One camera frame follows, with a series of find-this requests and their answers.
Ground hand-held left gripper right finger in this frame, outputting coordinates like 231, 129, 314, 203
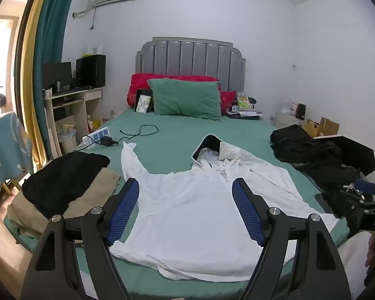
231, 177, 352, 300

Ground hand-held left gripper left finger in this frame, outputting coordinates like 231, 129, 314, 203
20, 177, 140, 300

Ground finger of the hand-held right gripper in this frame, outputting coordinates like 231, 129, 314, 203
354, 179, 375, 196

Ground white hoodie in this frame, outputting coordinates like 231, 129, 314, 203
110, 134, 340, 281

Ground pile of black clothes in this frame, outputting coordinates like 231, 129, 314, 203
269, 124, 363, 237

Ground black umbrella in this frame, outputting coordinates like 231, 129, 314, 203
312, 135, 375, 177

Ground beige pants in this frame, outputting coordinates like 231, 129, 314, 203
7, 167, 122, 239

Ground person's white clothing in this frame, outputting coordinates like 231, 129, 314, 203
337, 234, 375, 300

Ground black folded cloth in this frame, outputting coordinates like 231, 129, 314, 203
22, 152, 111, 219

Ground cardboard boxes on nightstand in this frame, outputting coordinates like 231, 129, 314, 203
304, 117, 340, 138

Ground white and blue power strip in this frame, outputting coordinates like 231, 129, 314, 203
79, 126, 110, 151

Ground bed with green sheet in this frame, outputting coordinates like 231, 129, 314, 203
4, 108, 351, 300

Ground bin with white bag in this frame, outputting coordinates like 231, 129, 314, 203
56, 124, 79, 154

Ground white nightstand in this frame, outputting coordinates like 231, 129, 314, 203
275, 112, 307, 129

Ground white and green packet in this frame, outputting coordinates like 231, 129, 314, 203
137, 95, 152, 112

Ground pile of snack packets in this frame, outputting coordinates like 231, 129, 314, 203
236, 92, 257, 112

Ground small red pillow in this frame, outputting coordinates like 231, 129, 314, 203
220, 91, 237, 115

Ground white packet on tablet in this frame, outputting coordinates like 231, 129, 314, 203
134, 89, 154, 113

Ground light wooden desk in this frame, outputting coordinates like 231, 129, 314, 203
44, 87, 104, 157

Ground green pillow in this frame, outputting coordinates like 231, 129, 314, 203
147, 78, 222, 122

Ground large red pillow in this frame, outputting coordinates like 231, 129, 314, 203
126, 73, 220, 108

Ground blue printed cloth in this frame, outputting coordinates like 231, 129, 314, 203
0, 112, 34, 217

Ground black computer tower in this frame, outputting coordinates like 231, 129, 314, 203
76, 54, 107, 89

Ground black monitor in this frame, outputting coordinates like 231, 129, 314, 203
42, 62, 73, 94

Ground grey padded headboard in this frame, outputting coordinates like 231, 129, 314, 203
135, 37, 247, 94

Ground yellow curtain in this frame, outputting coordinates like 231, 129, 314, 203
24, 0, 55, 167

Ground teal curtain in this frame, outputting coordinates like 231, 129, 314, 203
34, 0, 82, 161

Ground black charger cable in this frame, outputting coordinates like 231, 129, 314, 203
112, 124, 160, 146

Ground white air conditioner hose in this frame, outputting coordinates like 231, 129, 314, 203
72, 0, 96, 19

